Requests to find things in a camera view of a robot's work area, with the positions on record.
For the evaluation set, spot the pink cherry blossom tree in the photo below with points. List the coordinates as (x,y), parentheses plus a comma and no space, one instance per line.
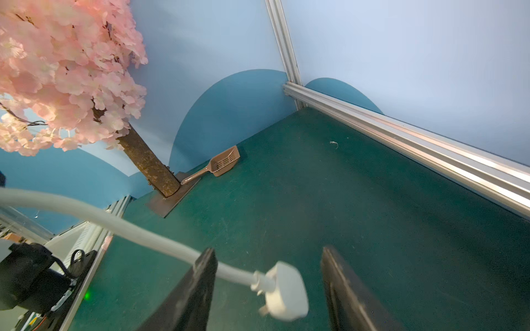
(65,81)

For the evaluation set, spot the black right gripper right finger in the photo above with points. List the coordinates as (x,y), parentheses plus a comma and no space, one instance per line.
(351,305)

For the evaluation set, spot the black slotted spatula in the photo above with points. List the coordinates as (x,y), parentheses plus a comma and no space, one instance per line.
(218,165)

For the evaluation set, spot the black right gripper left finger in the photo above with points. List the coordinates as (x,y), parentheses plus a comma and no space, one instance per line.
(188,305)

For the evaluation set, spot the white power strip usb ports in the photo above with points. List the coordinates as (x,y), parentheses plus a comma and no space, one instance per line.
(283,285)

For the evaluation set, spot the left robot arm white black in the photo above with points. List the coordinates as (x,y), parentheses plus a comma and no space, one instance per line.
(33,279)

